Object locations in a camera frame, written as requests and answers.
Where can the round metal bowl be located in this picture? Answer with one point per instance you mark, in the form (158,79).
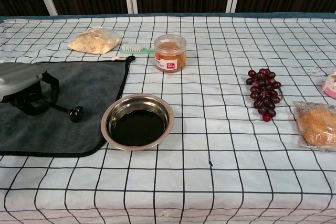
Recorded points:
(111,113)

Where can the black stirring spoon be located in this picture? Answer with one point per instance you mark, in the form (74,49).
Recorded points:
(76,114)

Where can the dark grey towel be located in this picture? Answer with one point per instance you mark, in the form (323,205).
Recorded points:
(84,90)

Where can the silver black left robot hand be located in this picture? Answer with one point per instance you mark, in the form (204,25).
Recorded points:
(18,79)

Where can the plastic bag of beige powder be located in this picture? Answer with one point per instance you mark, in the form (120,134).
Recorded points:
(92,41)

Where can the white black checked tablecloth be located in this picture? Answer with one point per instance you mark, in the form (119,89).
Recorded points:
(210,155)

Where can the clear jar with orange contents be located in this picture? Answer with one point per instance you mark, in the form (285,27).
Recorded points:
(170,56)

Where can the bread bun in plastic wrap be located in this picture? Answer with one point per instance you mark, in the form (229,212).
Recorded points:
(316,127)

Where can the teal table cover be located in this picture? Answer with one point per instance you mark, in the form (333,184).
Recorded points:
(183,15)

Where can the pink cupcake toy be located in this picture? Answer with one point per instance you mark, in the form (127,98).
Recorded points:
(330,85)

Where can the bunch of dark red grapes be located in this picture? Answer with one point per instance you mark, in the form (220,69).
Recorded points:
(263,93)

